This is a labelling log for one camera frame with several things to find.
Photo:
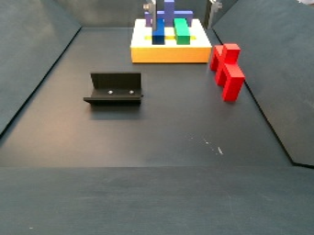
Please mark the purple cross-shaped block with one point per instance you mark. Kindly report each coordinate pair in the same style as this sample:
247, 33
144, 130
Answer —
168, 14

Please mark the blue bar block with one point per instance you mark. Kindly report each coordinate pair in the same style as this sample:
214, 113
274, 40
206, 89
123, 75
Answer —
158, 33

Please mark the yellow base board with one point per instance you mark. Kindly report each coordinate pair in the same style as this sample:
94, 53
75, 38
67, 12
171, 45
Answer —
144, 52

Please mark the black angle bracket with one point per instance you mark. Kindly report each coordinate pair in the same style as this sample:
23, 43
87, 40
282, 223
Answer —
115, 88

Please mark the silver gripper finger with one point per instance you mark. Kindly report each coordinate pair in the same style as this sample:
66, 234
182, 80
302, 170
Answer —
215, 5
150, 8

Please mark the red cross-shaped block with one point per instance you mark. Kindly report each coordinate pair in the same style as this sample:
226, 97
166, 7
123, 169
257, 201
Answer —
230, 76

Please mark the green bar block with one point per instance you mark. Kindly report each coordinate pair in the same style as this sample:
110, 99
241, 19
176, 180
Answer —
182, 32

